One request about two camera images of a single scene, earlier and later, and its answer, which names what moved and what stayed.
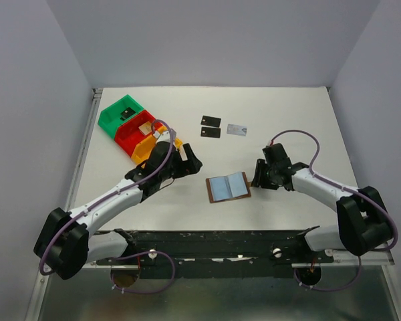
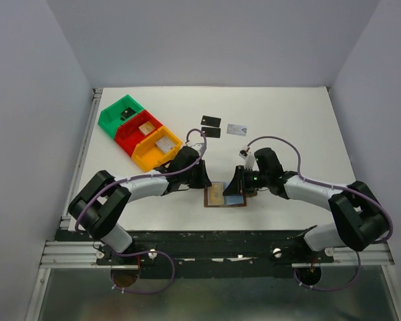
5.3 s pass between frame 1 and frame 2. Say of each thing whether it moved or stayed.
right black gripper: moved
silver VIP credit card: stayed
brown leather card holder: moved
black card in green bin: stayed
